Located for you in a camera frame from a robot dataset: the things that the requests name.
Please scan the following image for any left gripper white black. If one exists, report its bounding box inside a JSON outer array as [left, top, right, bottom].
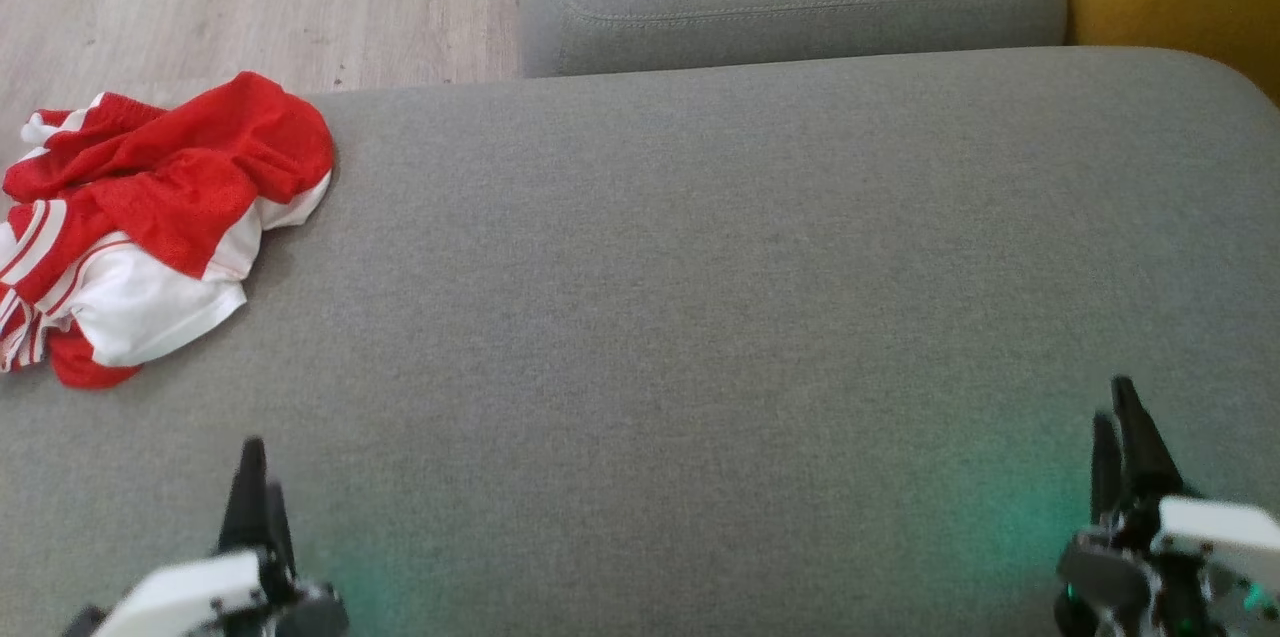
[[92, 436, 349, 637]]

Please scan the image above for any red jersey with number 23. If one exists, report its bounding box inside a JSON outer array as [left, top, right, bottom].
[[0, 199, 251, 391]]

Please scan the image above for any large grey sofa seat cushion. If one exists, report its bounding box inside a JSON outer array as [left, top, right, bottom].
[[0, 46, 1280, 637]]

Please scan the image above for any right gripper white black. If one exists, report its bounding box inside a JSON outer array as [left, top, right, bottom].
[[1054, 376, 1280, 637]]

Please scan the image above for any red mesh shorts white stripe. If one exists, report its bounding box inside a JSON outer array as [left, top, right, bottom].
[[3, 71, 336, 280]]

